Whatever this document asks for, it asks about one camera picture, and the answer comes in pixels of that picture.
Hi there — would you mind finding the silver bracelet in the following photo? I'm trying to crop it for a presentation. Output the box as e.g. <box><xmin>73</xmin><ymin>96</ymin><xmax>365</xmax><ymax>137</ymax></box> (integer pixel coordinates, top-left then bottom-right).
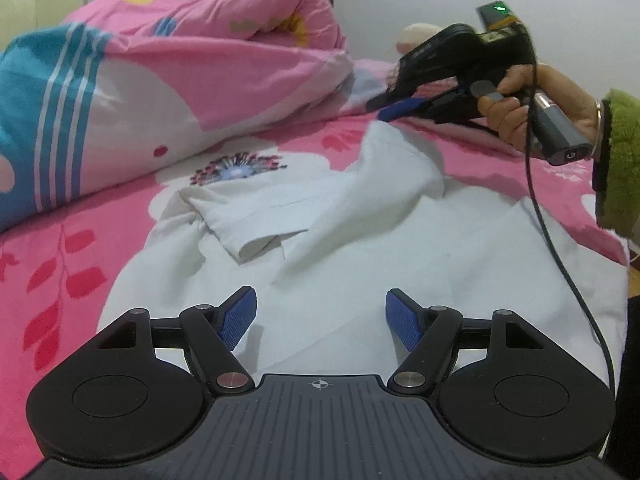
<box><xmin>591</xmin><ymin>100</ymin><xmax>606</xmax><ymax>162</ymax></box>

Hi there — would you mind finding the green fuzzy sleeve forearm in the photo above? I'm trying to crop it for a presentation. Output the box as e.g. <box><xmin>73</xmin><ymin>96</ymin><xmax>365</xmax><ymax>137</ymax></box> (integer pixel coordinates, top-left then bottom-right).
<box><xmin>592</xmin><ymin>89</ymin><xmax>640</xmax><ymax>245</ymax></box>

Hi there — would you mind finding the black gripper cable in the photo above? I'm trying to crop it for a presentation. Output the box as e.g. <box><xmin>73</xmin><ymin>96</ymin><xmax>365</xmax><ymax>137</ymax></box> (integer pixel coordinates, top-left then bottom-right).
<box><xmin>519</xmin><ymin>19</ymin><xmax>618</xmax><ymax>401</ymax></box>

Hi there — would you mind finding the pink floral bed sheet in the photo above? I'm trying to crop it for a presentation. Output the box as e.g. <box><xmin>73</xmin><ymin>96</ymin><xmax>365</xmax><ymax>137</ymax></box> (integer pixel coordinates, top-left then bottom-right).
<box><xmin>0</xmin><ymin>56</ymin><xmax>637</xmax><ymax>480</ymax></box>

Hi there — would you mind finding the white shirt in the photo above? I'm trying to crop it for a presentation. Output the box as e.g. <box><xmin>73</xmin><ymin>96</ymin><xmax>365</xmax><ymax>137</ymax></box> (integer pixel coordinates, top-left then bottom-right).
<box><xmin>100</xmin><ymin>122</ymin><xmax>627</xmax><ymax>382</ymax></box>

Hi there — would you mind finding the person's right hand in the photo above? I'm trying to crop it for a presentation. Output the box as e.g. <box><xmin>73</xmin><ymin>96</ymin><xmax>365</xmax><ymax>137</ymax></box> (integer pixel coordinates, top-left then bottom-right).
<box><xmin>477</xmin><ymin>64</ymin><xmax>601</xmax><ymax>153</ymax></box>

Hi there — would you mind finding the pink patterned quilt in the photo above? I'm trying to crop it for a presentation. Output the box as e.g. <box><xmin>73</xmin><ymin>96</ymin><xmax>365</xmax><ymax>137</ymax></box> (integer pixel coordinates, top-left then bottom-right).
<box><xmin>1</xmin><ymin>0</ymin><xmax>390</xmax><ymax>229</ymax></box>

